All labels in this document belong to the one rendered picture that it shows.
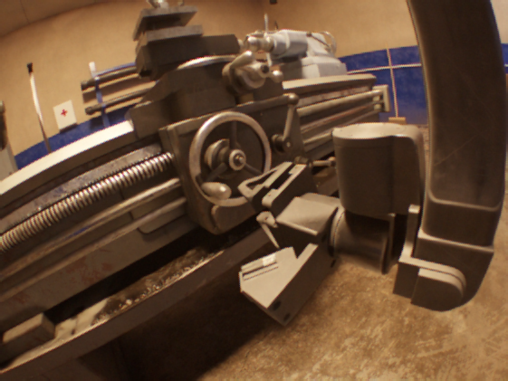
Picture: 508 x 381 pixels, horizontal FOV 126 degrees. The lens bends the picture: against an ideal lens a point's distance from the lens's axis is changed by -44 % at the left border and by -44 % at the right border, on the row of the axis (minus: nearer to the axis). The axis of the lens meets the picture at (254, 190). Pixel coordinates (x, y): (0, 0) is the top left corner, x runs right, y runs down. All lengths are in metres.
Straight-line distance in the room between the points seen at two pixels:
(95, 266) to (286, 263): 0.61
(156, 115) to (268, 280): 0.53
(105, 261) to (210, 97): 0.53
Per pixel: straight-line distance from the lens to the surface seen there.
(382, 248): 0.19
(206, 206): 0.55
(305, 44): 1.42
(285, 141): 0.63
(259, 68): 0.52
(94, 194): 0.57
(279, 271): 0.19
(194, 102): 0.53
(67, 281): 0.76
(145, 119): 0.63
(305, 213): 0.21
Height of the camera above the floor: 0.80
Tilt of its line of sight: 22 degrees down
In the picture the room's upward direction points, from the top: 15 degrees counter-clockwise
